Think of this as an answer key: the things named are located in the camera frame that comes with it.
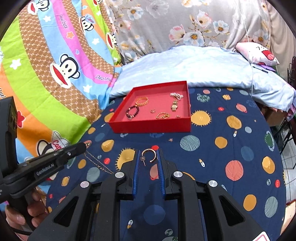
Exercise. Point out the dark metal chair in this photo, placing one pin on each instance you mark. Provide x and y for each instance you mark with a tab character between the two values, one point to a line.
291	73

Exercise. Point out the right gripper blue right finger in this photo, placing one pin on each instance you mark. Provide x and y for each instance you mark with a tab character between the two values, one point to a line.
161	173

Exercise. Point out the navy planet print bedspread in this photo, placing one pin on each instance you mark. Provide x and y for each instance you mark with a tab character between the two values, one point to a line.
230	142

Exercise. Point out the white cartoon face pillow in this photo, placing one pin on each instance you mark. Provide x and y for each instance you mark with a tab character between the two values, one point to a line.
256	53

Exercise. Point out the grey floral curtain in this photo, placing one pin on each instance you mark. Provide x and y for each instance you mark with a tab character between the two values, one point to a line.
145	27

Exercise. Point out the person left hand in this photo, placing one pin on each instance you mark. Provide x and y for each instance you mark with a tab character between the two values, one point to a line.
37	210

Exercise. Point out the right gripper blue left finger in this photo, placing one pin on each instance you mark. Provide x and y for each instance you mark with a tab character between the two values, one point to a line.
136	175

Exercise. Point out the light blue quilt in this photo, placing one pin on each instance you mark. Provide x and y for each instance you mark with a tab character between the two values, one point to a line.
206	67

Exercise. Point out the red jewelry tray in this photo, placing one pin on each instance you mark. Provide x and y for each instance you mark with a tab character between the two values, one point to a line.
156	116

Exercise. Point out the gold link watch band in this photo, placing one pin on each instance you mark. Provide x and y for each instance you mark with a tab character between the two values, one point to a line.
174	106

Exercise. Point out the colourful monkey cartoon blanket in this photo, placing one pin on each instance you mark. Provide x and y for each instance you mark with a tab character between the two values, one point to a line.
59	61

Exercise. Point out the gold hoop earring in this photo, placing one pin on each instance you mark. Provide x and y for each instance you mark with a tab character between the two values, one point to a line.
148	155

